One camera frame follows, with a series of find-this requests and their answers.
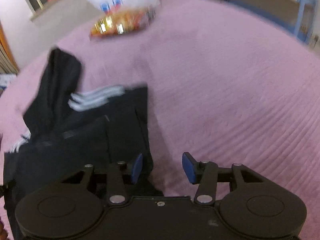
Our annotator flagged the black hoodie with white stripes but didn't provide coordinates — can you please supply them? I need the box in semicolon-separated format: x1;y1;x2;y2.
3;48;162;239

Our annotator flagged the pink quilted bedspread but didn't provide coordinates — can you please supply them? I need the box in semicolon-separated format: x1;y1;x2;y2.
1;0;319;239

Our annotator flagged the yellow red snack packet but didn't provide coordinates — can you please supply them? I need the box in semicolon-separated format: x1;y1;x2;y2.
89;8;156;37

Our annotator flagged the light blue chair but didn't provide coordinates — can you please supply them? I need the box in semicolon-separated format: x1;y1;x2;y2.
292;0;320;46

